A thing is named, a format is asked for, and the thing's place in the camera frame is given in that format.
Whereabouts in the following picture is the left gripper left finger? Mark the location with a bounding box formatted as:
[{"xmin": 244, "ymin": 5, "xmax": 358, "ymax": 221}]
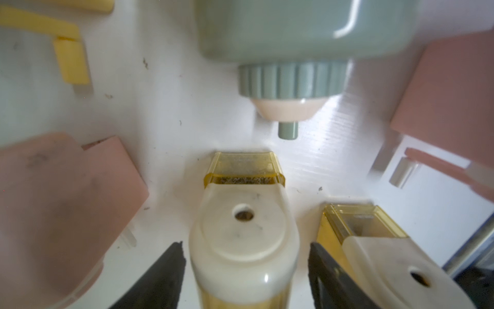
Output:
[{"xmin": 111, "ymin": 242, "xmax": 187, "ymax": 309}]

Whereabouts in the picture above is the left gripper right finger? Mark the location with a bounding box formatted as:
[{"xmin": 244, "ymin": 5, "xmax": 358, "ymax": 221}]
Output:
[{"xmin": 308, "ymin": 242, "xmax": 379, "ymax": 309}]

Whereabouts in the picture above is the yellow sharpener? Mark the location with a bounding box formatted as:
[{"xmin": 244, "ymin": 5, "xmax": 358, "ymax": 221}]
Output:
[
  {"xmin": 189, "ymin": 152, "xmax": 300, "ymax": 308},
  {"xmin": 316, "ymin": 203, "xmax": 474, "ymax": 308},
  {"xmin": 1, "ymin": 4, "xmax": 90, "ymax": 85}
]

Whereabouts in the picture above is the pink sharpener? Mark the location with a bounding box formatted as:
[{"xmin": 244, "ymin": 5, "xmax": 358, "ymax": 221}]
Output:
[
  {"xmin": 390, "ymin": 30, "xmax": 493, "ymax": 201},
  {"xmin": 1, "ymin": 133, "xmax": 149, "ymax": 308}
]

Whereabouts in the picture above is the green pencil sharpener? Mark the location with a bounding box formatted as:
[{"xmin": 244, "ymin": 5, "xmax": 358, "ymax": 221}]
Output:
[{"xmin": 193, "ymin": 1, "xmax": 419, "ymax": 140}]

